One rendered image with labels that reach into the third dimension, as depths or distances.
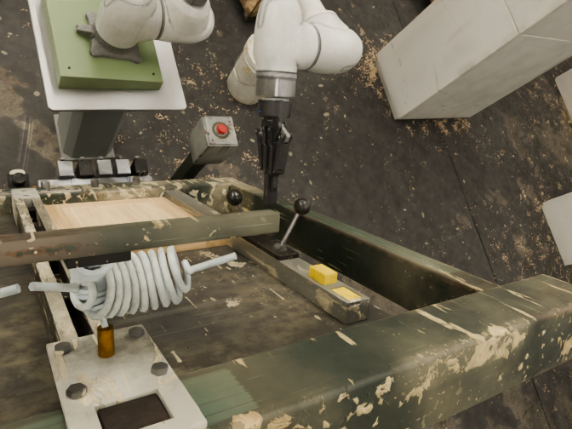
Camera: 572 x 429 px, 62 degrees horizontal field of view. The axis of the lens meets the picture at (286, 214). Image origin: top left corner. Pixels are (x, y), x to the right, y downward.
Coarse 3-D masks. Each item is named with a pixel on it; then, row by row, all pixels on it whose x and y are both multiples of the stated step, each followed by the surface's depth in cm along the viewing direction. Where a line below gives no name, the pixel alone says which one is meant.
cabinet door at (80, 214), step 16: (48, 208) 135; (64, 208) 136; (80, 208) 138; (96, 208) 139; (112, 208) 140; (128, 208) 141; (144, 208) 142; (160, 208) 142; (176, 208) 143; (64, 224) 121; (80, 224) 123; (96, 224) 123; (224, 240) 117
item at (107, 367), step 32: (32, 192) 129; (32, 224) 102; (96, 256) 38; (128, 256) 40; (64, 320) 62; (96, 320) 62; (64, 352) 47; (96, 352) 48; (128, 352) 48; (160, 352) 49; (64, 384) 43; (96, 384) 43; (128, 384) 43; (160, 384) 44; (64, 416) 39; (96, 416) 39; (192, 416) 40
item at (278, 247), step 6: (300, 198) 101; (294, 204) 101; (300, 204) 100; (306, 204) 100; (300, 210) 100; (306, 210) 100; (294, 222) 101; (288, 228) 101; (288, 234) 101; (282, 240) 101; (276, 246) 101; (282, 246) 100
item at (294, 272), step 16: (176, 192) 154; (192, 208) 136; (208, 208) 137; (240, 240) 111; (256, 256) 105; (272, 272) 100; (288, 272) 94; (304, 272) 92; (304, 288) 90; (320, 288) 85; (336, 288) 85; (320, 304) 86; (336, 304) 82; (352, 304) 80; (368, 304) 82; (352, 320) 81
